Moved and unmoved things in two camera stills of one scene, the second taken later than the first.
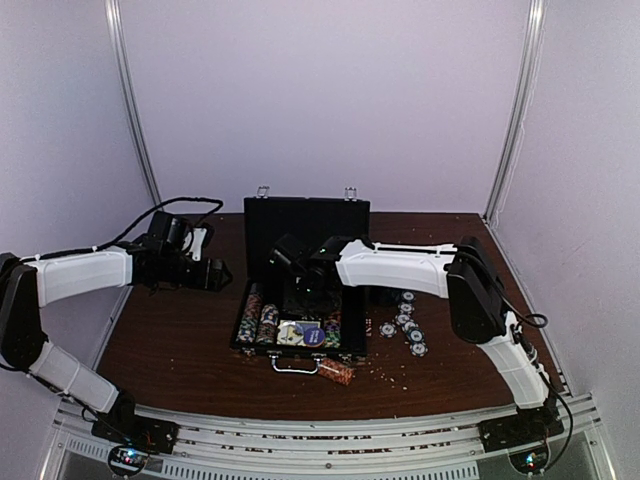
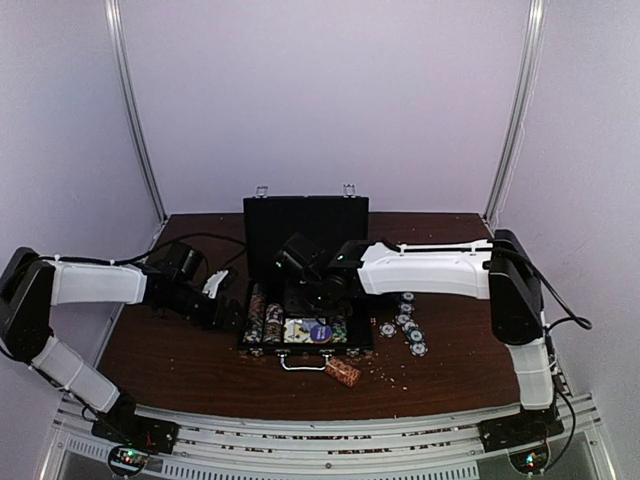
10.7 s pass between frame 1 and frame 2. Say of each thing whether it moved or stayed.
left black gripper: moved
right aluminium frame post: stayed
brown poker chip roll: moved
